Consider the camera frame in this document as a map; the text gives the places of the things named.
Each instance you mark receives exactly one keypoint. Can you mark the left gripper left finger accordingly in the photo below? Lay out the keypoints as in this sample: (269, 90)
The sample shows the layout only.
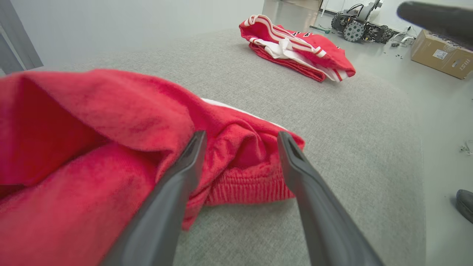
(166, 207)

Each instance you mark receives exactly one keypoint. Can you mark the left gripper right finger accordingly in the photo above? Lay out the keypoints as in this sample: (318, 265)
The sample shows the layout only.
(321, 221)

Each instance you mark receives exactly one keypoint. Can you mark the red jersey with white sleeves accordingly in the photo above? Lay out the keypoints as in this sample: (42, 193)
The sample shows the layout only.
(92, 122)

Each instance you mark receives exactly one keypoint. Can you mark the crumpled red and white garment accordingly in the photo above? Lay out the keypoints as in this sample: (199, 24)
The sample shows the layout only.
(325, 51)

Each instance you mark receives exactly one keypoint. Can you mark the dark grey shoe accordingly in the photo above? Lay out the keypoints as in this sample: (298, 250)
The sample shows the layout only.
(466, 205)

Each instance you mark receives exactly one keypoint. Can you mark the small loose floor parts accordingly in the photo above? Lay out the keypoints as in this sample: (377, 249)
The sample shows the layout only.
(465, 149)

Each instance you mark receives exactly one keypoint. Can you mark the small wheeled robot chassis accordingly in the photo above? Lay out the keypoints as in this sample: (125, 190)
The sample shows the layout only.
(353, 31)

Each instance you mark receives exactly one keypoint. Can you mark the brown cardboard box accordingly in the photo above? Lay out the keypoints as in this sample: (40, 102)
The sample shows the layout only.
(439, 55)

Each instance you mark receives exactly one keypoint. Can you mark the grey partition post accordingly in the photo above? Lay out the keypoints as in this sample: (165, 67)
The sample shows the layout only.
(14, 44)

